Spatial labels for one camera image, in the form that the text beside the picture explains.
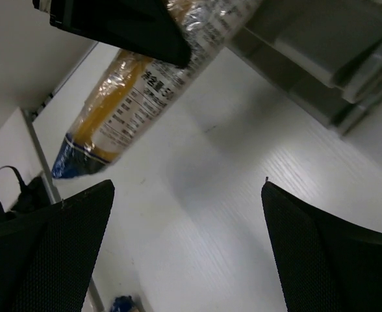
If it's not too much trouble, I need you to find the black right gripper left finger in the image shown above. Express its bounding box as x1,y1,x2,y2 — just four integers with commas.
0,179,115,311

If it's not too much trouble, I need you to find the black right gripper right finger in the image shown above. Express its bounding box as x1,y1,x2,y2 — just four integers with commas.
261,181,382,311

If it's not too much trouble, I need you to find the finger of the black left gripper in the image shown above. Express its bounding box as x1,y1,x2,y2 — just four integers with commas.
32,0,192,68

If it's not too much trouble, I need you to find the spaghetti bag blue yellow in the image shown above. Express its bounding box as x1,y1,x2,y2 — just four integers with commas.
51,1,260,179
110,296,139,312

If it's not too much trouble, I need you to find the grey stacked tray shelf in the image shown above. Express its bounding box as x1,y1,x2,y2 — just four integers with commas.
229,1,382,135

